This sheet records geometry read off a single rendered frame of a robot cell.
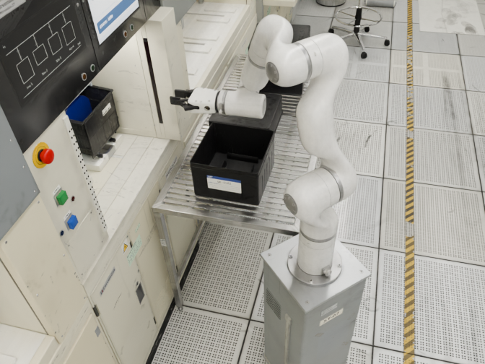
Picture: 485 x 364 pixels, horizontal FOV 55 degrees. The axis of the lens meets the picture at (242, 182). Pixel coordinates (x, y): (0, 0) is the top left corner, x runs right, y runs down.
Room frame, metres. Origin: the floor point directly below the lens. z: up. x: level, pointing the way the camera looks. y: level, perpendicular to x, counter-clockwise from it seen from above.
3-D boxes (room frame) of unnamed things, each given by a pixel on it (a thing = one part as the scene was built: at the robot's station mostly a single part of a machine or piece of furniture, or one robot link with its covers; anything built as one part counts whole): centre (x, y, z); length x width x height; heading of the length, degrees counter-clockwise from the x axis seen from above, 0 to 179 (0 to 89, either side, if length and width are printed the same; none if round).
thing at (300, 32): (2.23, -0.23, 0.89); 0.29 x 0.29 x 0.25; 77
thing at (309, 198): (0.98, -0.21, 1.07); 0.19 x 0.12 x 0.24; 120
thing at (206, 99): (1.40, 0.11, 1.19); 0.11 x 0.10 x 0.07; 74
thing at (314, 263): (0.99, -0.24, 0.85); 0.19 x 0.19 x 0.18
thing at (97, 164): (1.54, 0.63, 0.89); 0.22 x 0.21 x 0.04; 73
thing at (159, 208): (1.85, -0.11, 0.38); 1.30 x 0.60 x 0.76; 163
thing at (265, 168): (1.46, 0.03, 0.85); 0.28 x 0.28 x 0.17; 72
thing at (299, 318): (0.99, -0.24, 0.38); 0.28 x 0.28 x 0.76; 28
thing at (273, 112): (1.83, -0.04, 0.83); 0.29 x 0.29 x 0.13; 72
